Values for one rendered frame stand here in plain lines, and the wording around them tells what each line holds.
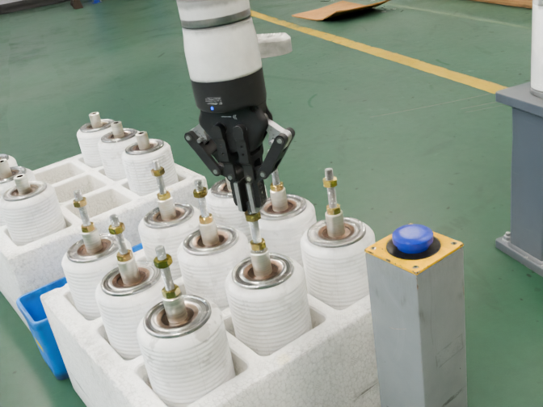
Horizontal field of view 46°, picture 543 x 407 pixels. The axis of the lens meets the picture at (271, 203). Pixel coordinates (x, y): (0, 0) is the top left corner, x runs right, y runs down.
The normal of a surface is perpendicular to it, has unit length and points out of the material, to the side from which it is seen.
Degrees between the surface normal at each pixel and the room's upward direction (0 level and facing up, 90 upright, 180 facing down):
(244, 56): 90
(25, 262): 90
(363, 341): 90
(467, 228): 0
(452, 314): 90
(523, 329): 0
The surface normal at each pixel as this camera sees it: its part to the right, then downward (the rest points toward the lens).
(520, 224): -0.93, 0.28
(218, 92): -0.22, 0.46
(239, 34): 0.56, 0.14
